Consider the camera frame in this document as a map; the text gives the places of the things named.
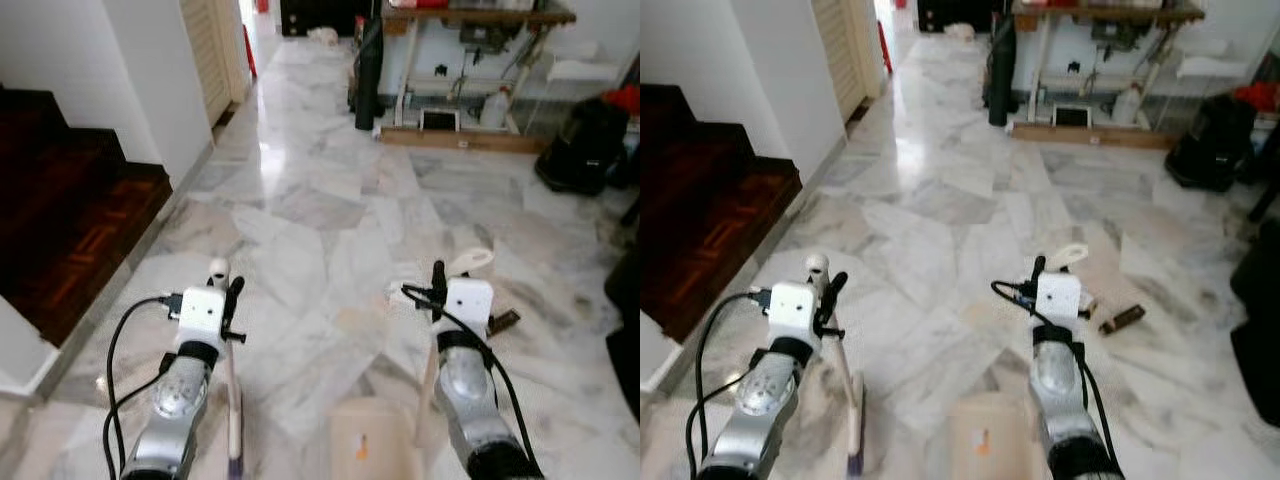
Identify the cream broom with purple bristles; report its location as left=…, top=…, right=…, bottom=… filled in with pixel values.
left=207, top=257, right=248, bottom=480
left=805, top=252, right=867, bottom=480

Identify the cream long-handled dustpan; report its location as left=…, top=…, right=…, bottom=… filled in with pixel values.
left=948, top=243, right=1091, bottom=480
left=328, top=247, right=497, bottom=480

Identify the wooden floor plank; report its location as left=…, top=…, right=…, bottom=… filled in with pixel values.
left=1009, top=121, right=1180, bottom=152
left=379, top=126, right=552, bottom=155

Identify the dark wooden staircase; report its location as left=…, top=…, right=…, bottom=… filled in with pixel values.
left=0, top=85, right=174, bottom=347
left=640, top=85, right=804, bottom=347

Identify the white plastic bottle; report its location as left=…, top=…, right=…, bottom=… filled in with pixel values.
left=479, top=87, right=512, bottom=130
left=1112, top=84, right=1144, bottom=127

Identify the black vacuum cleaner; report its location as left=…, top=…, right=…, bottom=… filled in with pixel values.
left=534, top=95, right=632, bottom=197
left=1164, top=94, right=1257, bottom=194

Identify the tall black cylinder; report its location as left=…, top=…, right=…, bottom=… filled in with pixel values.
left=354, top=18, right=385, bottom=132
left=988, top=14, right=1017, bottom=128

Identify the red bag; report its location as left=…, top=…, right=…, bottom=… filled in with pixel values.
left=1232, top=82, right=1280, bottom=114
left=603, top=84, right=641, bottom=117

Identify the white-legged sewing table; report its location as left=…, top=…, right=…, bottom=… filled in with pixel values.
left=1010, top=0, right=1207, bottom=131
left=380, top=0, right=578, bottom=136

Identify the black cabinet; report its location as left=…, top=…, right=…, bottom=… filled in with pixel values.
left=915, top=0, right=1012, bottom=35
left=279, top=0, right=382, bottom=40

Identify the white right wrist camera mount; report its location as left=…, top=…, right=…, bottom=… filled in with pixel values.
left=1036, top=272, right=1084, bottom=324
left=445, top=278, right=495, bottom=337

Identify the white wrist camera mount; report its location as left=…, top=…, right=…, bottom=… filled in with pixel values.
left=768, top=282, right=820, bottom=342
left=1036, top=272, right=1084, bottom=324
left=445, top=278, right=495, bottom=337
left=178, top=288, right=227, bottom=347

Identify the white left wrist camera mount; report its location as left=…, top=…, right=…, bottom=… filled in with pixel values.
left=178, top=288, right=227, bottom=347
left=768, top=282, right=820, bottom=342

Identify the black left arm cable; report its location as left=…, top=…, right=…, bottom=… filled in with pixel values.
left=685, top=370, right=751, bottom=476
left=685, top=287, right=773, bottom=480
left=105, top=292, right=184, bottom=480
left=102, top=352, right=179, bottom=479

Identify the white wire rack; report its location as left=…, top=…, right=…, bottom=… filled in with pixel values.
left=520, top=40, right=641, bottom=131
left=1155, top=38, right=1280, bottom=129

